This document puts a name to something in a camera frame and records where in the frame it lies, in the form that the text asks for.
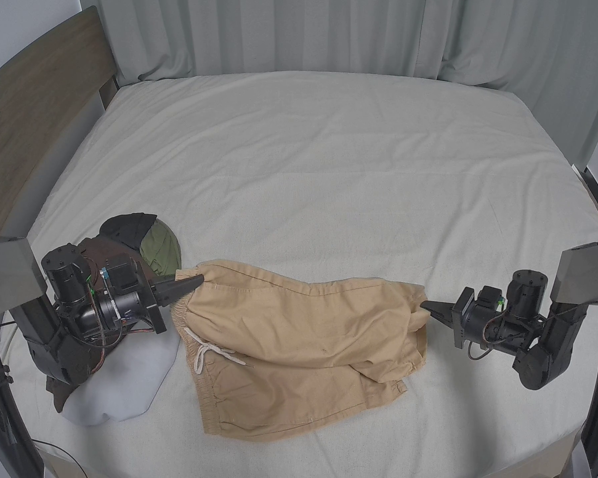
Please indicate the dark brown garment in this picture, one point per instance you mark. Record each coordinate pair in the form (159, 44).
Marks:
(97, 252)

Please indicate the pale green curtain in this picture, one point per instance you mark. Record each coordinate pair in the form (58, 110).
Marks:
(254, 18)
(528, 43)

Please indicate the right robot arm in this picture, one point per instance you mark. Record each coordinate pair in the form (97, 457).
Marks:
(578, 277)

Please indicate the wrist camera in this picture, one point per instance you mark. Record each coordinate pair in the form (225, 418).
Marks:
(489, 296)
(122, 274)

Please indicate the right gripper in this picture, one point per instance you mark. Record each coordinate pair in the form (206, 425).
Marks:
(483, 329)

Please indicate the black garment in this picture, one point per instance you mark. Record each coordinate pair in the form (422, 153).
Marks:
(127, 227)

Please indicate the white garment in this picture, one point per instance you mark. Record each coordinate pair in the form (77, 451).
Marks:
(124, 386)

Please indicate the bed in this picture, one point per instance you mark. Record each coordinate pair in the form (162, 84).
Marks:
(329, 167)

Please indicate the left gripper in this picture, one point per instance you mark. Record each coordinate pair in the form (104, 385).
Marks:
(129, 309)

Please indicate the olive green garment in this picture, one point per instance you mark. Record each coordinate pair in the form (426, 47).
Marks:
(162, 252)

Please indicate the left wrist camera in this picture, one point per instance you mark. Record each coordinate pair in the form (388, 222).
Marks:
(122, 274)

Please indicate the tan shorts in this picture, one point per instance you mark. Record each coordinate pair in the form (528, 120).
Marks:
(289, 336)

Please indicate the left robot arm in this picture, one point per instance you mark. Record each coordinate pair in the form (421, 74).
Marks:
(10, 277)

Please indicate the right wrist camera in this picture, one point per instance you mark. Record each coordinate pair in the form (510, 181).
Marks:
(489, 296)

